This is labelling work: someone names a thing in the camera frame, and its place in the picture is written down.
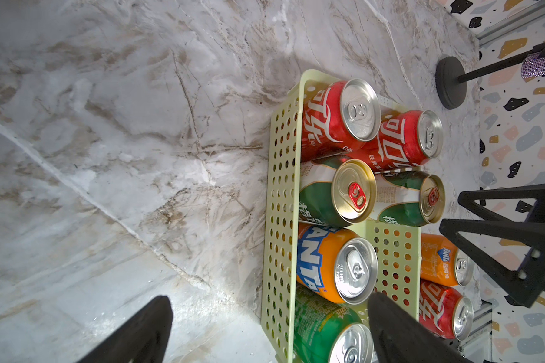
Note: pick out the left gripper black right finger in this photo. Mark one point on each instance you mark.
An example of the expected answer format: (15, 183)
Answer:
(398, 337)

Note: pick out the red cola can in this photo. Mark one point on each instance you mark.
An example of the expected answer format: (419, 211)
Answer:
(339, 119)
(444, 311)
(411, 139)

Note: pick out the green herbal tea can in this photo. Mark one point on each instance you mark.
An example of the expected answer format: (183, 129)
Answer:
(336, 191)
(412, 199)

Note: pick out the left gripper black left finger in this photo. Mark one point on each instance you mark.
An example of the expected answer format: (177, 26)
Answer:
(143, 338)

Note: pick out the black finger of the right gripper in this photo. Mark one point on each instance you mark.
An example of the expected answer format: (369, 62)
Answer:
(511, 254)
(469, 200)

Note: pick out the orange fanta can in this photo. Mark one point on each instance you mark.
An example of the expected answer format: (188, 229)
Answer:
(444, 263)
(336, 263)

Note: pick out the glitter microphone on black stand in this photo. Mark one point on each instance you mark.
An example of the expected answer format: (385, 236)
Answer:
(451, 78)

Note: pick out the green Sprite can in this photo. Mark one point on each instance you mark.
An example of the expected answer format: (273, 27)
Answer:
(327, 332)

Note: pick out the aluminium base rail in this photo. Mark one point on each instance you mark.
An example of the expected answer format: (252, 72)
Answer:
(477, 347)

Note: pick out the light green perforated plastic basket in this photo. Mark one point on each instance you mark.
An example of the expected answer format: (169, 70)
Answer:
(398, 245)

